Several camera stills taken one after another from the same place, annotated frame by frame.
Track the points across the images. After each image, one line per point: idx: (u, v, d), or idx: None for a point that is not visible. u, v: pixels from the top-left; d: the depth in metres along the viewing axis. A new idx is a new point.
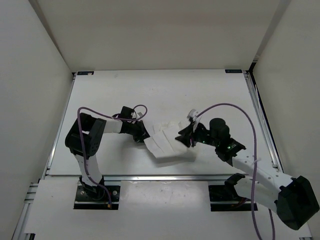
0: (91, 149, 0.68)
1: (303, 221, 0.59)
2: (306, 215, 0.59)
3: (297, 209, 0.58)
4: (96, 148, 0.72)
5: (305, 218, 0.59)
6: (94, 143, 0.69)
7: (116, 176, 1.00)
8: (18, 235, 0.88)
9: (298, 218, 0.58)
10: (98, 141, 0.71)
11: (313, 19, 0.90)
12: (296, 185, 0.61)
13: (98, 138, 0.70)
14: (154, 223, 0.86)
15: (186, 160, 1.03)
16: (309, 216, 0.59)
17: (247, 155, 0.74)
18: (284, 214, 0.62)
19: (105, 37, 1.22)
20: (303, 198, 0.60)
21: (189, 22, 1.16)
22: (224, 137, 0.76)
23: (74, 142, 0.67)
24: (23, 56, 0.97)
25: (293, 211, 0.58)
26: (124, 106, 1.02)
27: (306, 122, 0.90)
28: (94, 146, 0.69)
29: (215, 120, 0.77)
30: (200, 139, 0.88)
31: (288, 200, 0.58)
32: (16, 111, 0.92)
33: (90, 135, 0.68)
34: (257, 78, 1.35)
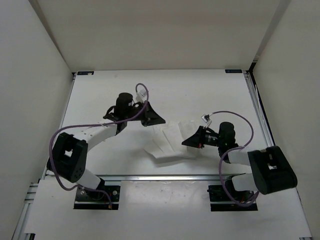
0: (72, 177, 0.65)
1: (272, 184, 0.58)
2: (277, 179, 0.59)
3: (266, 170, 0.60)
4: (80, 172, 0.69)
5: (277, 182, 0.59)
6: (74, 171, 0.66)
7: (115, 177, 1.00)
8: (18, 234, 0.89)
9: (266, 177, 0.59)
10: (81, 165, 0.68)
11: (313, 20, 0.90)
12: (273, 156, 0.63)
13: (80, 163, 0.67)
14: (154, 223, 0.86)
15: (186, 160, 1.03)
16: (284, 184, 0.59)
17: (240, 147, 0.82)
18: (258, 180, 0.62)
19: (105, 37, 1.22)
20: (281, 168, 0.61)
21: (189, 22, 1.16)
22: (229, 138, 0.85)
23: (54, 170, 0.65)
24: (23, 56, 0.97)
25: (260, 169, 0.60)
26: (119, 98, 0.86)
27: (306, 123, 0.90)
28: (76, 172, 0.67)
29: (226, 123, 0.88)
30: (210, 137, 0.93)
31: (254, 153, 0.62)
32: (16, 112, 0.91)
33: (70, 162, 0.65)
34: (257, 78, 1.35)
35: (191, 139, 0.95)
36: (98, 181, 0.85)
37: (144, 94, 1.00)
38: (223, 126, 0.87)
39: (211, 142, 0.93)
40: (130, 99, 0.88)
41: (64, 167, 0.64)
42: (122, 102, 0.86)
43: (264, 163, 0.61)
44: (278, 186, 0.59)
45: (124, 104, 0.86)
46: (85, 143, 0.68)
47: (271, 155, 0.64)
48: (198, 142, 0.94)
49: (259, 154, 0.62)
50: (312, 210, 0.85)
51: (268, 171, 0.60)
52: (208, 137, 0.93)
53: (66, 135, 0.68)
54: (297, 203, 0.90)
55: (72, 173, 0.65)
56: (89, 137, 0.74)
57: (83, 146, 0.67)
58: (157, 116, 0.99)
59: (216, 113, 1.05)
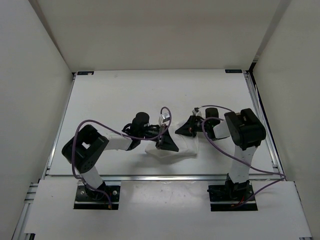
0: (82, 167, 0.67)
1: (242, 132, 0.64)
2: (246, 128, 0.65)
3: (237, 123, 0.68)
4: (91, 166, 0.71)
5: (247, 131, 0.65)
6: (88, 163, 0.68)
7: (116, 176, 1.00)
8: (18, 234, 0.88)
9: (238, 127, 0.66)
10: (93, 159, 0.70)
11: (312, 20, 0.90)
12: (245, 116, 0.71)
13: (94, 157, 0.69)
14: (154, 223, 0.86)
15: (189, 157, 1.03)
16: (253, 132, 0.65)
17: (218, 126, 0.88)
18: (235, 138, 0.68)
19: (105, 37, 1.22)
20: (251, 121, 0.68)
21: (189, 22, 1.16)
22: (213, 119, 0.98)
23: (70, 154, 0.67)
24: (23, 57, 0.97)
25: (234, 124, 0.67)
26: (135, 118, 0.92)
27: (306, 122, 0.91)
28: (86, 165, 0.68)
29: (210, 108, 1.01)
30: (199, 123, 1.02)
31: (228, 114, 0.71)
32: (16, 112, 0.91)
33: (86, 153, 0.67)
34: (257, 78, 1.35)
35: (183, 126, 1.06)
36: (100, 182, 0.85)
37: (166, 117, 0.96)
38: (208, 111, 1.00)
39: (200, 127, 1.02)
40: (146, 120, 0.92)
41: (79, 155, 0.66)
42: (137, 122, 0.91)
43: (238, 119, 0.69)
44: (246, 133, 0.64)
45: (139, 123, 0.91)
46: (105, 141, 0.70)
47: (245, 116, 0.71)
48: (188, 128, 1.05)
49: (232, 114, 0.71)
50: (312, 210, 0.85)
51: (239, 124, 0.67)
52: (197, 124, 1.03)
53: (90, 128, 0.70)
54: (297, 202, 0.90)
55: (84, 164, 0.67)
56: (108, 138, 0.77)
57: (103, 142, 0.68)
58: (172, 142, 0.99)
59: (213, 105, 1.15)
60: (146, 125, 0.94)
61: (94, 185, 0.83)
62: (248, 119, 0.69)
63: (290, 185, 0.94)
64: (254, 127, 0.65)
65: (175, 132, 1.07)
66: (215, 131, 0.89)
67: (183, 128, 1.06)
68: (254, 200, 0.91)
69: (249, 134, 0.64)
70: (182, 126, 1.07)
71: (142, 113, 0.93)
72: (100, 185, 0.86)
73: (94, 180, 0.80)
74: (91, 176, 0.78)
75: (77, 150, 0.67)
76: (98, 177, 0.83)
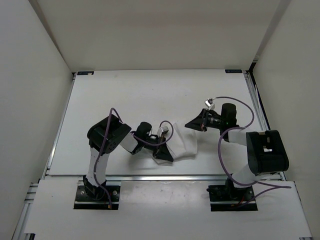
0: (109, 146, 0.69)
1: (263, 165, 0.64)
2: (269, 160, 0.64)
3: (260, 151, 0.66)
4: (112, 149, 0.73)
5: (268, 163, 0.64)
6: (113, 143, 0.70)
7: (116, 176, 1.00)
8: (18, 235, 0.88)
9: (259, 158, 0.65)
10: (116, 142, 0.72)
11: (312, 20, 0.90)
12: (270, 139, 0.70)
13: (118, 140, 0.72)
14: (155, 223, 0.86)
15: (188, 158, 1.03)
16: (276, 167, 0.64)
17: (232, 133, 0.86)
18: (252, 161, 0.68)
19: (105, 37, 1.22)
20: (276, 150, 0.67)
21: (189, 22, 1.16)
22: (230, 117, 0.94)
23: (97, 135, 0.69)
24: (23, 58, 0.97)
25: (256, 152, 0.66)
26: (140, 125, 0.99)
27: (306, 122, 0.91)
28: (110, 147, 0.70)
29: (227, 103, 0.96)
30: (213, 119, 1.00)
31: (251, 135, 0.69)
32: (16, 112, 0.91)
33: (113, 133, 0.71)
34: (257, 78, 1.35)
35: (195, 121, 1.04)
36: (103, 178, 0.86)
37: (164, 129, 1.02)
38: (225, 106, 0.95)
39: (213, 123, 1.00)
40: (149, 128, 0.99)
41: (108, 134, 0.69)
42: (141, 129, 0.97)
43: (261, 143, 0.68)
44: (267, 167, 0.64)
45: (143, 131, 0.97)
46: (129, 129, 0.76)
47: (268, 138, 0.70)
48: (200, 123, 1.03)
49: (256, 134, 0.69)
50: (312, 210, 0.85)
51: (261, 152, 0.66)
52: (210, 119, 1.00)
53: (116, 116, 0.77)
54: (297, 203, 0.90)
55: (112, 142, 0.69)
56: None
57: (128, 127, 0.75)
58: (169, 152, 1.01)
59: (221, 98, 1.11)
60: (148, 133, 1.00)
61: (100, 179, 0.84)
62: (272, 147, 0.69)
63: (290, 185, 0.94)
64: (279, 160, 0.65)
65: (185, 125, 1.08)
66: (230, 135, 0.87)
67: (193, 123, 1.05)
68: (254, 200, 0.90)
69: (271, 169, 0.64)
70: (194, 120, 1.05)
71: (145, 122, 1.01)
72: (102, 183, 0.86)
73: (99, 175, 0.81)
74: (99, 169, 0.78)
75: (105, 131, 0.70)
76: (103, 175, 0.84)
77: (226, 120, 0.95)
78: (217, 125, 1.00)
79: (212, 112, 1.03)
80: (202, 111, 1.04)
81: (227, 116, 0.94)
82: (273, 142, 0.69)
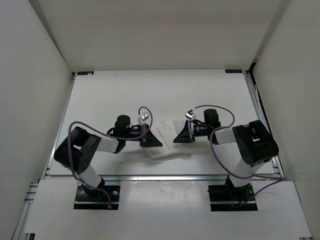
0: (80, 166, 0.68)
1: (256, 153, 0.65)
2: (260, 147, 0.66)
3: (250, 142, 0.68)
4: (86, 165, 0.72)
5: (261, 150, 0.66)
6: (84, 161, 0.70)
7: (115, 177, 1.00)
8: (18, 235, 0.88)
9: (250, 148, 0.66)
10: (88, 157, 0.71)
11: (312, 20, 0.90)
12: (255, 129, 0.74)
13: (89, 155, 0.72)
14: (154, 223, 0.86)
15: (182, 157, 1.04)
16: (268, 153, 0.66)
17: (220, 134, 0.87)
18: (244, 153, 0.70)
19: (105, 37, 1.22)
20: (264, 138, 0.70)
21: (189, 22, 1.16)
22: (214, 120, 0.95)
23: (63, 157, 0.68)
24: (23, 58, 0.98)
25: (245, 142, 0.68)
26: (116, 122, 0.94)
27: (306, 122, 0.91)
28: (83, 163, 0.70)
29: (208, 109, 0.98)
30: (198, 127, 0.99)
31: (238, 129, 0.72)
32: (16, 112, 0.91)
33: (81, 152, 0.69)
34: (257, 78, 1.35)
35: (181, 134, 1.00)
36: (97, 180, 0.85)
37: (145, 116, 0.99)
38: (207, 111, 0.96)
39: (200, 131, 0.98)
40: (127, 121, 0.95)
41: (75, 155, 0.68)
42: (119, 124, 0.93)
43: (248, 135, 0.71)
44: (262, 155, 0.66)
45: (122, 126, 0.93)
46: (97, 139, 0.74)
47: (254, 129, 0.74)
48: (188, 135, 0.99)
49: (242, 127, 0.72)
50: (312, 210, 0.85)
51: (251, 142, 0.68)
52: (197, 128, 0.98)
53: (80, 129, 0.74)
54: (297, 202, 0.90)
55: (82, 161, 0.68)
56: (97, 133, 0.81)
57: (96, 140, 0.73)
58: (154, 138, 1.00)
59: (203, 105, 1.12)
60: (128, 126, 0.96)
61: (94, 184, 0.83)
62: (259, 136, 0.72)
63: (290, 185, 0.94)
64: (269, 146, 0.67)
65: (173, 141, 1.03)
66: (218, 137, 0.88)
67: (181, 136, 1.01)
68: (254, 200, 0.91)
69: (264, 155, 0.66)
70: (181, 134, 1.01)
71: (121, 115, 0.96)
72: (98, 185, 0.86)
73: (92, 179, 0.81)
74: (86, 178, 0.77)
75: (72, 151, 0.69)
76: (96, 178, 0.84)
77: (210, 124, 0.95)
78: (205, 132, 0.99)
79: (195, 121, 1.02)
80: (185, 123, 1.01)
81: (211, 119, 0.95)
82: (259, 130, 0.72)
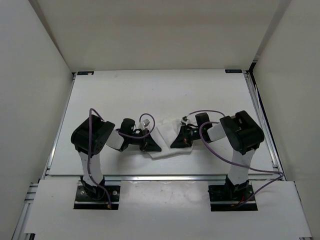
0: (96, 148, 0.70)
1: (244, 140, 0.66)
2: (246, 134, 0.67)
3: (236, 130, 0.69)
4: (100, 148, 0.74)
5: (247, 136, 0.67)
6: (100, 143, 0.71)
7: (115, 176, 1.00)
8: (18, 235, 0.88)
9: (237, 135, 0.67)
10: (103, 141, 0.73)
11: (312, 20, 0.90)
12: (241, 118, 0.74)
13: (104, 139, 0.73)
14: (154, 223, 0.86)
15: (182, 154, 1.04)
16: (255, 139, 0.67)
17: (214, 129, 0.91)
18: (233, 142, 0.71)
19: (105, 38, 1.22)
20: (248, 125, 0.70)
21: (189, 22, 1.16)
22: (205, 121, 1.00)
23: (81, 138, 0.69)
24: (24, 58, 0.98)
25: (232, 131, 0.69)
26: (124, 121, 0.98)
27: (306, 122, 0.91)
28: (98, 145, 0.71)
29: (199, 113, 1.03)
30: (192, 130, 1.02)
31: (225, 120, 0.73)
32: (16, 112, 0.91)
33: (98, 134, 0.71)
34: (257, 78, 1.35)
35: (177, 138, 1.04)
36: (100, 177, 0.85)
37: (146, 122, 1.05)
38: (198, 115, 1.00)
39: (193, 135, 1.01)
40: (133, 123, 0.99)
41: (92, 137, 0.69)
42: (125, 124, 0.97)
43: (235, 123, 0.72)
44: (248, 142, 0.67)
45: (127, 126, 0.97)
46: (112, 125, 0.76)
47: (240, 119, 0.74)
48: (183, 139, 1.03)
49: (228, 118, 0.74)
50: (312, 210, 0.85)
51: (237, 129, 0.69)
52: (190, 132, 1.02)
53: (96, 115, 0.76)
54: (297, 202, 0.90)
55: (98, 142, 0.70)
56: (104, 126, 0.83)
57: (111, 124, 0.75)
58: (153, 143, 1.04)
59: (196, 111, 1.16)
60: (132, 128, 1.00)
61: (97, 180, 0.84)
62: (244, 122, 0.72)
63: (290, 185, 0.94)
64: (255, 131, 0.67)
65: (170, 146, 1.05)
66: (211, 133, 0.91)
67: (177, 140, 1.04)
68: (254, 200, 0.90)
69: (251, 141, 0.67)
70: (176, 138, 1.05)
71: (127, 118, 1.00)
72: (100, 182, 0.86)
73: (96, 174, 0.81)
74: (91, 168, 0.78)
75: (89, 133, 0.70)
76: (100, 176, 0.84)
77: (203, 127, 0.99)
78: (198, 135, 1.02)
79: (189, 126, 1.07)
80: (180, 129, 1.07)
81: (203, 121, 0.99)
82: (245, 119, 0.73)
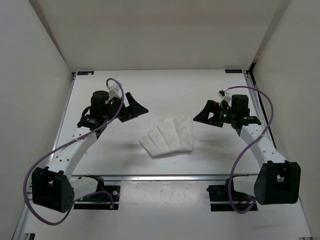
0: (64, 207, 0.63)
1: (271, 201, 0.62)
2: (277, 198, 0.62)
3: (271, 188, 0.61)
4: (70, 196, 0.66)
5: (276, 199, 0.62)
6: (66, 199, 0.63)
7: (115, 176, 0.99)
8: (18, 234, 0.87)
9: (267, 195, 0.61)
10: (68, 193, 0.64)
11: (312, 20, 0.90)
12: (286, 169, 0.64)
13: (67, 192, 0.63)
14: (154, 223, 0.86)
15: (182, 153, 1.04)
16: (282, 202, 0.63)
17: (256, 129, 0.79)
18: (259, 188, 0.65)
19: (105, 37, 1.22)
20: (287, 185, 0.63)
21: (189, 22, 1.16)
22: (241, 104, 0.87)
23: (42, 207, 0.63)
24: (24, 58, 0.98)
25: (266, 187, 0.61)
26: (93, 96, 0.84)
27: (306, 121, 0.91)
28: (66, 201, 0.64)
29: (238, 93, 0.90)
30: (222, 112, 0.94)
31: (268, 172, 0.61)
32: (16, 112, 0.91)
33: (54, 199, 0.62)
34: (257, 78, 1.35)
35: (199, 116, 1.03)
36: (96, 185, 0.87)
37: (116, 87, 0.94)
38: (235, 95, 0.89)
39: (222, 118, 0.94)
40: (105, 96, 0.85)
41: (50, 204, 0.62)
42: (98, 99, 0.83)
43: (275, 179, 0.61)
44: (274, 202, 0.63)
45: (100, 102, 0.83)
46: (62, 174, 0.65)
47: (286, 168, 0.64)
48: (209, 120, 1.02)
49: (273, 169, 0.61)
50: (312, 210, 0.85)
51: (273, 189, 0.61)
52: (220, 113, 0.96)
53: (37, 174, 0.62)
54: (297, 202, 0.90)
55: (61, 205, 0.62)
56: (66, 163, 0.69)
57: (60, 181, 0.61)
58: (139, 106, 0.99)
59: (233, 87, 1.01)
60: (107, 102, 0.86)
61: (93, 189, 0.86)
62: (285, 178, 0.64)
63: None
64: (287, 197, 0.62)
65: (195, 118, 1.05)
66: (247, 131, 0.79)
67: (202, 116, 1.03)
68: None
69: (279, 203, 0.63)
70: (200, 114, 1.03)
71: (98, 91, 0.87)
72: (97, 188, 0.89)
73: (85, 182, 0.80)
74: (82, 189, 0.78)
75: (45, 202, 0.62)
76: (89, 179, 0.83)
77: (238, 111, 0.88)
78: (228, 120, 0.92)
79: (225, 104, 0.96)
80: (211, 105, 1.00)
81: (239, 104, 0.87)
82: (289, 175, 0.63)
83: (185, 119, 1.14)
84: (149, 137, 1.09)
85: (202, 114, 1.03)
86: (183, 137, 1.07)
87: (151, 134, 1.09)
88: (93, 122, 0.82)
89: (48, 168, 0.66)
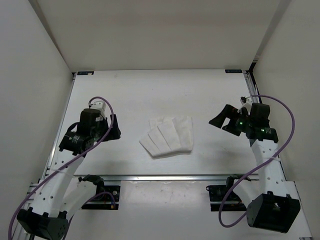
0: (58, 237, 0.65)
1: (259, 225, 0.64)
2: (266, 225, 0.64)
3: (263, 217, 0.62)
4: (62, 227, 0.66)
5: (265, 225, 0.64)
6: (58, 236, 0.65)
7: (115, 177, 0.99)
8: (18, 234, 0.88)
9: (257, 221, 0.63)
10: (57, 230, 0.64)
11: (312, 20, 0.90)
12: (285, 202, 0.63)
13: (57, 230, 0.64)
14: (154, 224, 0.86)
15: (182, 153, 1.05)
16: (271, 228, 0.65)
17: (269, 148, 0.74)
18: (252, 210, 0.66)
19: (105, 38, 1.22)
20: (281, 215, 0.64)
21: (189, 22, 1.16)
22: (260, 114, 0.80)
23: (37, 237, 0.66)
24: (24, 58, 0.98)
25: (258, 214, 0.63)
26: (84, 112, 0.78)
27: (306, 122, 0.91)
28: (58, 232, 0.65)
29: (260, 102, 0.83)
30: (238, 120, 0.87)
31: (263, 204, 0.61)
32: (16, 111, 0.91)
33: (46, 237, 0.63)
34: (257, 78, 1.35)
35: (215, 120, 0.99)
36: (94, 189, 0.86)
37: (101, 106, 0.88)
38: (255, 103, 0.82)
39: (237, 126, 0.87)
40: (97, 113, 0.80)
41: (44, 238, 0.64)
42: (89, 115, 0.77)
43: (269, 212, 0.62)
44: (263, 226, 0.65)
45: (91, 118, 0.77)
46: (47, 216, 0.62)
47: (284, 201, 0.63)
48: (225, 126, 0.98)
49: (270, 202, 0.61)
50: (312, 210, 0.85)
51: (265, 218, 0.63)
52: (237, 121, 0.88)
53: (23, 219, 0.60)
54: None
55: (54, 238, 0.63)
56: (50, 201, 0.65)
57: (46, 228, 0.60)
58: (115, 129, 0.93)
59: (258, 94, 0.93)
60: (96, 120, 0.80)
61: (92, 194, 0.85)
62: (282, 208, 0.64)
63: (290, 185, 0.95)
64: (277, 226, 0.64)
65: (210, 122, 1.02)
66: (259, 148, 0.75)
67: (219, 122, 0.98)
68: None
69: (266, 228, 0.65)
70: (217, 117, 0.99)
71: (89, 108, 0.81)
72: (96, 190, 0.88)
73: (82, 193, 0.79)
74: (80, 201, 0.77)
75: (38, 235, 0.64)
76: (87, 188, 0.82)
77: (256, 121, 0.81)
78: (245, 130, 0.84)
79: (244, 112, 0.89)
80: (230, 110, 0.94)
81: (258, 114, 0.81)
82: (286, 208, 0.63)
83: (185, 120, 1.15)
84: (149, 137, 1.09)
85: (219, 119, 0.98)
86: (182, 137, 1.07)
87: (151, 134, 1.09)
88: (78, 139, 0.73)
89: (32, 209, 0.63)
